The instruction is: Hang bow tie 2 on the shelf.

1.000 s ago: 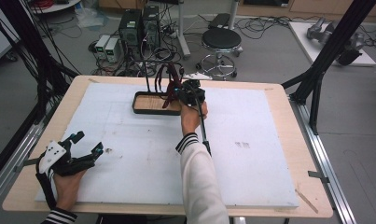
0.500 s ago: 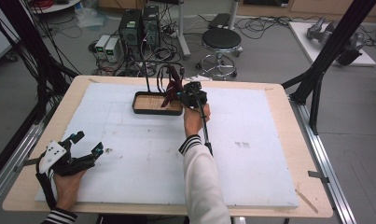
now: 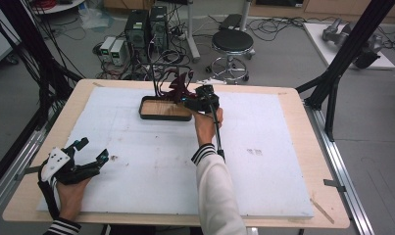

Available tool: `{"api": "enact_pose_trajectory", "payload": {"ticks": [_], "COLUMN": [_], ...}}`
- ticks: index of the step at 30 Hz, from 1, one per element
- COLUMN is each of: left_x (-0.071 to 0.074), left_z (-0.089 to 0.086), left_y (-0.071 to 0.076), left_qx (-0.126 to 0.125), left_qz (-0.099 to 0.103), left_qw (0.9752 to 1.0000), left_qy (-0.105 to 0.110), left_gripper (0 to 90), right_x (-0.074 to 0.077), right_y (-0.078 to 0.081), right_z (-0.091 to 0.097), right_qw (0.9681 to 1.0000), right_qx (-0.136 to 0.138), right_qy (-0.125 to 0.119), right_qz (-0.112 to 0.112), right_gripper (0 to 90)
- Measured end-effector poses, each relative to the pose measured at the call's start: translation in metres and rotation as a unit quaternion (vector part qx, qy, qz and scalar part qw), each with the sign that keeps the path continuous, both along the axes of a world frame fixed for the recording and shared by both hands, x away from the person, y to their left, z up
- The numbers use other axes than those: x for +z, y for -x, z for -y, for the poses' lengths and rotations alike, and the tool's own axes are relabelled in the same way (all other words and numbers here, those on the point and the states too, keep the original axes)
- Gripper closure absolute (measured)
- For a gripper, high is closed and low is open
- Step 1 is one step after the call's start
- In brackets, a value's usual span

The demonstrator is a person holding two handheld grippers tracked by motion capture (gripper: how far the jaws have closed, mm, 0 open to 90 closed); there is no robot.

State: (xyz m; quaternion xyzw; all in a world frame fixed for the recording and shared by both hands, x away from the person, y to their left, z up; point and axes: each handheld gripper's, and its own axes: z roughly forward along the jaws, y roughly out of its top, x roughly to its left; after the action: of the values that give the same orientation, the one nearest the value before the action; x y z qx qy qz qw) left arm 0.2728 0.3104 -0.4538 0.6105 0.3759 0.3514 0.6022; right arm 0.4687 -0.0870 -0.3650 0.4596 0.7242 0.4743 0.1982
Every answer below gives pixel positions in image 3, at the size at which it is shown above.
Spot grey case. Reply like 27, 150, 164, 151
0, 18, 22, 66

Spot clear plastic bag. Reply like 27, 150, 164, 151
77, 4, 115, 31

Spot flat black box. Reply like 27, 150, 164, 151
219, 13, 244, 31

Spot black round stool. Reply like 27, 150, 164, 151
205, 28, 257, 84

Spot wooden table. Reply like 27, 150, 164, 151
2, 78, 351, 230

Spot black frame post with cables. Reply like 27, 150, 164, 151
0, 0, 84, 132

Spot white foam mat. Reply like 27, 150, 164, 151
36, 85, 316, 219

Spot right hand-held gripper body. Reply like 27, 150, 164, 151
184, 76, 227, 116

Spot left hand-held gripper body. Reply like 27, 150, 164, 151
40, 146, 102, 186

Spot aluminium rail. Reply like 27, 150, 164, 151
304, 100, 376, 235
0, 128, 48, 213

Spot black computer tower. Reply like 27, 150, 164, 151
148, 5, 170, 52
123, 9, 151, 51

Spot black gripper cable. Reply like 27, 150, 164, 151
37, 160, 61, 220
203, 92, 226, 164

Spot black rack with wooden tray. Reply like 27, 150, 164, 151
138, 62, 195, 122

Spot red striped bow tie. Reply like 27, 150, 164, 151
153, 66, 200, 105

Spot person's right hand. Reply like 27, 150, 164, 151
191, 107, 224, 147

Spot black floor cables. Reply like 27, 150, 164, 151
208, 14, 395, 50

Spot person's left hand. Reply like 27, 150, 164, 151
55, 177, 92, 221

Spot metal bracket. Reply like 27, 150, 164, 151
322, 178, 347, 193
14, 164, 42, 181

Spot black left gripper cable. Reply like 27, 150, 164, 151
37, 160, 61, 220

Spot thin wooden stick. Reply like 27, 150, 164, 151
309, 197, 335, 225

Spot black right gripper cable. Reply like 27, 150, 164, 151
203, 92, 226, 164

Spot white table leg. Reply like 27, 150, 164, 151
184, 0, 202, 64

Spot white floor board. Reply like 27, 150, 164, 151
302, 22, 395, 71

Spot round white table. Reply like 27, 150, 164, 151
30, 0, 87, 15

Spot white power supply unit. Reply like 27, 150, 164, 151
109, 39, 128, 67
99, 35, 118, 57

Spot tangle of floor cables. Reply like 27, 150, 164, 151
92, 3, 194, 81

